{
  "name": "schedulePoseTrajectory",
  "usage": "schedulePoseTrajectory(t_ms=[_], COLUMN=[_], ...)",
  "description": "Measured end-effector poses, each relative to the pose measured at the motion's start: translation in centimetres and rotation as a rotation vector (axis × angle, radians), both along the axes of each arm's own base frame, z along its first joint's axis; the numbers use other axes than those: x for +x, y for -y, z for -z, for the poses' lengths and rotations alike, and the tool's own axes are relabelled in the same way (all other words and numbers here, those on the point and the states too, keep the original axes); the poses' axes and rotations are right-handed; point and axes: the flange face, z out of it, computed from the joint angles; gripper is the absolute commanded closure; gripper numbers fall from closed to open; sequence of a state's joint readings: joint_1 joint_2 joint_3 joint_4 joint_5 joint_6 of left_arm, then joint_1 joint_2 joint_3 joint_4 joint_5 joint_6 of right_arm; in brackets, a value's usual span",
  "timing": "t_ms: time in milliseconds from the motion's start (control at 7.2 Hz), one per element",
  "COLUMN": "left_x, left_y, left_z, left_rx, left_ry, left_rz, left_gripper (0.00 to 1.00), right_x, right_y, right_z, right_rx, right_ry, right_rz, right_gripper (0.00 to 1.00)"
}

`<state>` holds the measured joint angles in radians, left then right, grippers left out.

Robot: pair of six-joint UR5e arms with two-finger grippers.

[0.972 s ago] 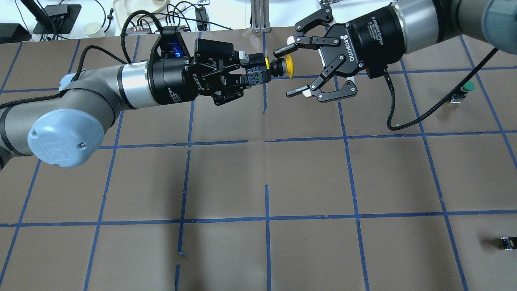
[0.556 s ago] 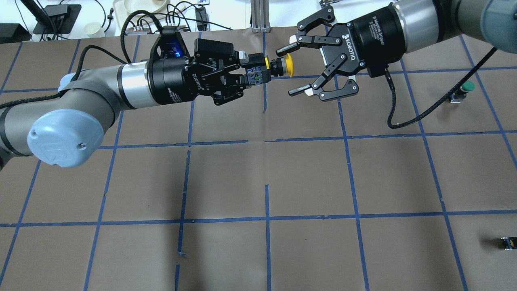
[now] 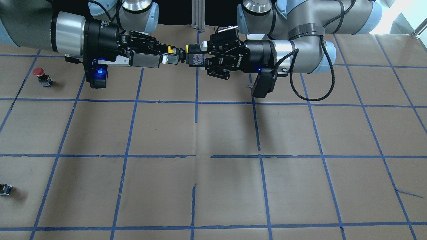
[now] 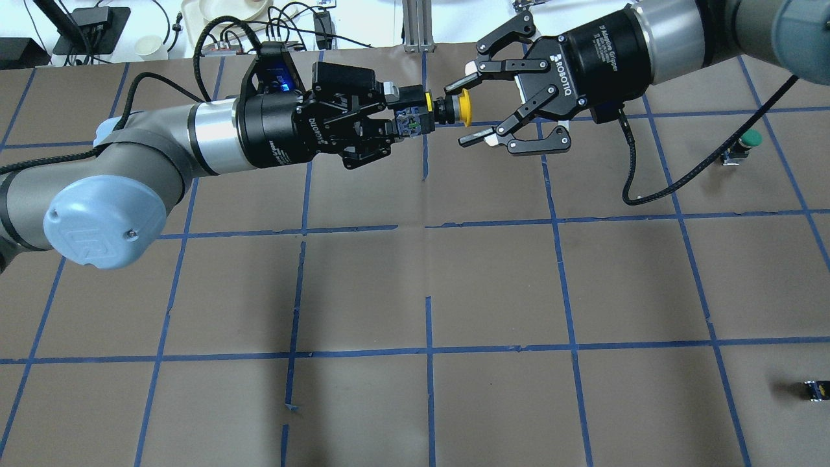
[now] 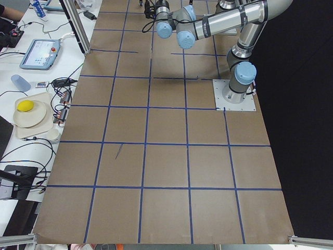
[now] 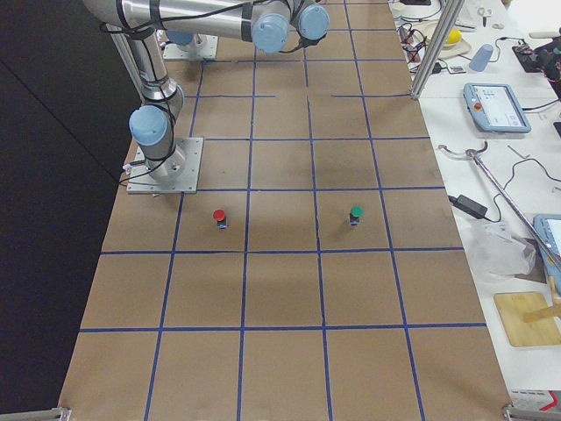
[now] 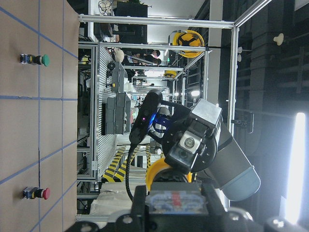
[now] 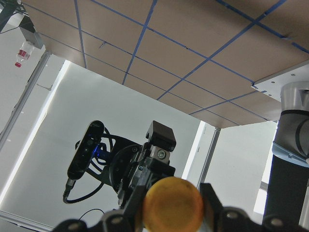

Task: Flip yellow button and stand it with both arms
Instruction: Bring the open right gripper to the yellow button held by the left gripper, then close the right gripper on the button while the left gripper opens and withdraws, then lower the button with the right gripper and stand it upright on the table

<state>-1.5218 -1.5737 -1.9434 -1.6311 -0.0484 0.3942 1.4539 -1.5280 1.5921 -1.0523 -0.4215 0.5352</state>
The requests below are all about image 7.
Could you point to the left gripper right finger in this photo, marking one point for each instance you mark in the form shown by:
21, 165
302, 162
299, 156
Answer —
235, 219

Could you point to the red push button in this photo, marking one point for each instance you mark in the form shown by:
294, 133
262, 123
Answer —
36, 192

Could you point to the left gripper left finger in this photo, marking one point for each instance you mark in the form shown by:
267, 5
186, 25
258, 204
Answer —
133, 221

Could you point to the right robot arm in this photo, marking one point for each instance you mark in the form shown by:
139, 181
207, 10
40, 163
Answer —
231, 171

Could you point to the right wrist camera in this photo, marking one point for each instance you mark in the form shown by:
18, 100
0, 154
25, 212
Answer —
145, 116

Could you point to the green push button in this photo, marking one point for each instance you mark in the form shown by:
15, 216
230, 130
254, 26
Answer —
35, 60

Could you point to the yellow hard hat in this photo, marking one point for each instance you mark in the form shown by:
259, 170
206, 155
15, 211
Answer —
186, 38

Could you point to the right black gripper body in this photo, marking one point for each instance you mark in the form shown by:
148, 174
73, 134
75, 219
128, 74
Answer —
191, 137

